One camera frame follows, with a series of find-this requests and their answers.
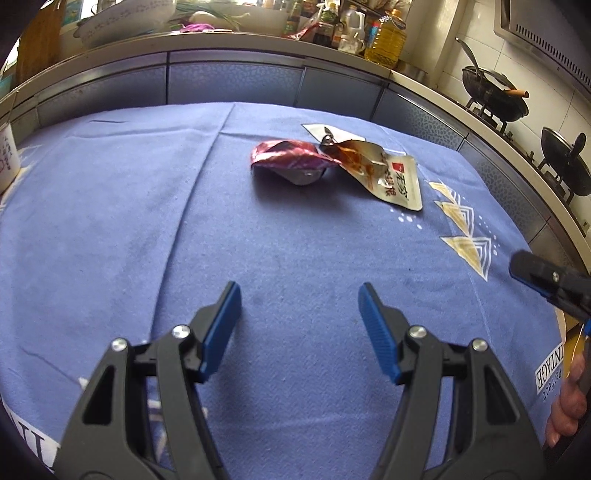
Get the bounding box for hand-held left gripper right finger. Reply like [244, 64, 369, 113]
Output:
[358, 282, 541, 480]

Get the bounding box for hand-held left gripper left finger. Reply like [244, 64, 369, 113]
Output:
[55, 281, 243, 480]

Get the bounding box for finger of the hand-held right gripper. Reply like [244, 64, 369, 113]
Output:
[509, 249, 578, 305]

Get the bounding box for beige snack pouch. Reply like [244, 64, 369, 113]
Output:
[302, 124, 423, 212]

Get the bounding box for red foil wrapper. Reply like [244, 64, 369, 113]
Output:
[249, 138, 341, 186]

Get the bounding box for person's right hand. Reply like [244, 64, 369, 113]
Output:
[545, 354, 587, 448]

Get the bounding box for black pan with lid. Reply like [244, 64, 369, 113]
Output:
[540, 127, 591, 192]

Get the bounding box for blue printed tablecloth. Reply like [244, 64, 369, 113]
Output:
[0, 102, 573, 480]

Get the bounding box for gas stove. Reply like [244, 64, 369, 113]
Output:
[464, 97, 591, 232]

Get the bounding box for black wok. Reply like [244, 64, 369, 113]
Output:
[456, 38, 529, 123]

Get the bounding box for steel bowl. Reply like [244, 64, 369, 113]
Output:
[399, 62, 432, 81]

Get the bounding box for steel range hood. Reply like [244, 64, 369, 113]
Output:
[494, 0, 591, 88]

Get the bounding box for grey kitchen cabinets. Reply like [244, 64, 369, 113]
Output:
[0, 37, 591, 278]

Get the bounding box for yellow cooking oil bottle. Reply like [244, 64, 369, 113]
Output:
[365, 8, 408, 70]

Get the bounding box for white mug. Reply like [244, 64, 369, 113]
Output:
[0, 122, 21, 195]

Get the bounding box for white plastic jug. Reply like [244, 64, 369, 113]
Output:
[339, 4, 365, 54]

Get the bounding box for red snack bag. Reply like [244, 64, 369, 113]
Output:
[283, 22, 324, 41]

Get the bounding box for green onions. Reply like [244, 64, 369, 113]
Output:
[175, 0, 259, 24]

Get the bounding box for white enamel basin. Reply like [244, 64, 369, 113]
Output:
[74, 0, 178, 49]

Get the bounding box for cluster of condiment bottles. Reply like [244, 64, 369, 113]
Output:
[259, 0, 393, 51]

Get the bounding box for wooden cutting board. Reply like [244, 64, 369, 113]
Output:
[16, 0, 65, 84]

